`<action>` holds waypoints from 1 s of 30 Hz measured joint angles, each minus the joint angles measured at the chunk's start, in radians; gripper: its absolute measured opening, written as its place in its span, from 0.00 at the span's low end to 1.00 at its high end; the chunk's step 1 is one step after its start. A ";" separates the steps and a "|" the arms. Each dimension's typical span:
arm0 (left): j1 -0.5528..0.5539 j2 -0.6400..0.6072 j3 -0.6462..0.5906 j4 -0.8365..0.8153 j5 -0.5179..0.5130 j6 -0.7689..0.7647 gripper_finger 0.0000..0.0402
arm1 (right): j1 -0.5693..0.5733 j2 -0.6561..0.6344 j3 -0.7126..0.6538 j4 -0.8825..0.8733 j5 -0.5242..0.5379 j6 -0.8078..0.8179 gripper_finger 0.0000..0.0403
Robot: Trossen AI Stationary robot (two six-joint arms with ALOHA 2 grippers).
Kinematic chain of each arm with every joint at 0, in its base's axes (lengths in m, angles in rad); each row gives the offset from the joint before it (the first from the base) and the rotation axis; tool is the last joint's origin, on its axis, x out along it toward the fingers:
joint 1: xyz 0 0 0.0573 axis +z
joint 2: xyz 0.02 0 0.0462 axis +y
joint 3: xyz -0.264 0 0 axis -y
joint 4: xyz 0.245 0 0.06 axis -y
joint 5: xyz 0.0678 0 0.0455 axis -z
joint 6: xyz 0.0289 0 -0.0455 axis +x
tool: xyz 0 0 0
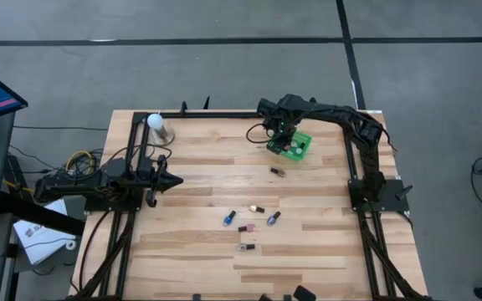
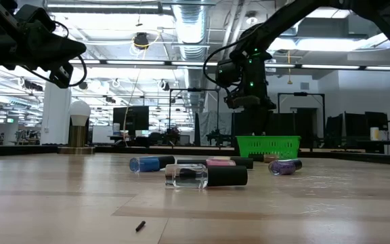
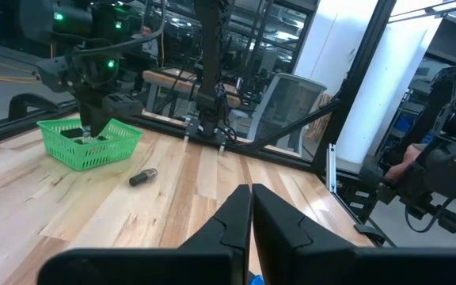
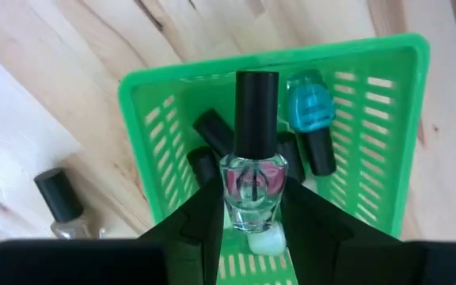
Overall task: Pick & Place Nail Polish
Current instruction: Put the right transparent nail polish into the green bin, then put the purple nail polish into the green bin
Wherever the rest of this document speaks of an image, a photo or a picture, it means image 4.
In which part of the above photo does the gold nail polish bottle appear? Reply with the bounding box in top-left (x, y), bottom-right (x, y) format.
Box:
top-left (186, 145), bottom-right (220, 188)

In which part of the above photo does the teal nail polish bottle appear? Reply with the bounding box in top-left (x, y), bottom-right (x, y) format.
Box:
top-left (285, 69), bottom-right (338, 177)

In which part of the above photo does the green plastic basket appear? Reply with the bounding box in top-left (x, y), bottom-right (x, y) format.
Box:
top-left (117, 32), bottom-right (431, 285)

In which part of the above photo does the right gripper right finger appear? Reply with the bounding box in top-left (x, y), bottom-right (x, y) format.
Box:
top-left (280, 177), bottom-right (424, 285)

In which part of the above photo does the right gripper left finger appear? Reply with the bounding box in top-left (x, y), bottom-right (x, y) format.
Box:
top-left (139, 173), bottom-right (226, 285)

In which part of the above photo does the silver nail polish bottle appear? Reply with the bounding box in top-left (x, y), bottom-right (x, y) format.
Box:
top-left (192, 108), bottom-right (236, 158)

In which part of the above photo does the white nail polish bottle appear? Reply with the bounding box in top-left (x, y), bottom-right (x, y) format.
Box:
top-left (246, 221), bottom-right (287, 257)

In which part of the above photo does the bronze nail polish bottle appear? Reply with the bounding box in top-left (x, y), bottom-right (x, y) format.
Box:
top-left (33, 166), bottom-right (106, 241)

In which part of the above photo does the clear nail polish bottle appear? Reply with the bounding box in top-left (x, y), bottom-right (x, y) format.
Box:
top-left (218, 70), bottom-right (289, 234)

